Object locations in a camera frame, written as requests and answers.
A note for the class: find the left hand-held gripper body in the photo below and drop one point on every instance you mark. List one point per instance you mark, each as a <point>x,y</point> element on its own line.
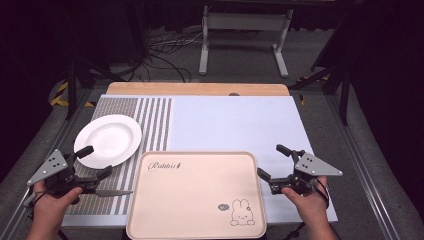
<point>50,166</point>

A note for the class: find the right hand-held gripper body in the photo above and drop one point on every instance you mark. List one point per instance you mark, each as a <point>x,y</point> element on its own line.
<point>313,166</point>

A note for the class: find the person's right hand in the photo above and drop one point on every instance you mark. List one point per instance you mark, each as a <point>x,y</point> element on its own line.
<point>311,206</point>

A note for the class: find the person's left hand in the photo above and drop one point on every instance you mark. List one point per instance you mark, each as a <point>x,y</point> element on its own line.
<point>50,208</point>

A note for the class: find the metal knife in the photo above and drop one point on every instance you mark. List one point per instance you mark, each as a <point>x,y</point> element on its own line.
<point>116,192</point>

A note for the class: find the white round plate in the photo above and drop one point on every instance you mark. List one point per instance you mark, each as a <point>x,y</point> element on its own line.
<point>110,138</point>

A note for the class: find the white mat with striped part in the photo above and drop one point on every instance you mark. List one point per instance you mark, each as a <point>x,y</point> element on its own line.
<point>233,123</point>

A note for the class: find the pink rectangular tray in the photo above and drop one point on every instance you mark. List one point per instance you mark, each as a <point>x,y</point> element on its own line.
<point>193,200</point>

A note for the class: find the black metal stand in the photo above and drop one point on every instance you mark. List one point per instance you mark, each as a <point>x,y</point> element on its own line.
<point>78,76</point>
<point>343,86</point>

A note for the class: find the wooden table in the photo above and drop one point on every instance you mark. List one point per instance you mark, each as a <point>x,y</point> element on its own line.
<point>196,88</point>

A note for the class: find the white metal stand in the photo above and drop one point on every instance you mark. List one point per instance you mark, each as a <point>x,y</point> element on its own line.
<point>246,21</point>

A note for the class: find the metal floor rail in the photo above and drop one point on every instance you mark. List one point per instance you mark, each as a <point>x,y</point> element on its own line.
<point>363,170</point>
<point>20,200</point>

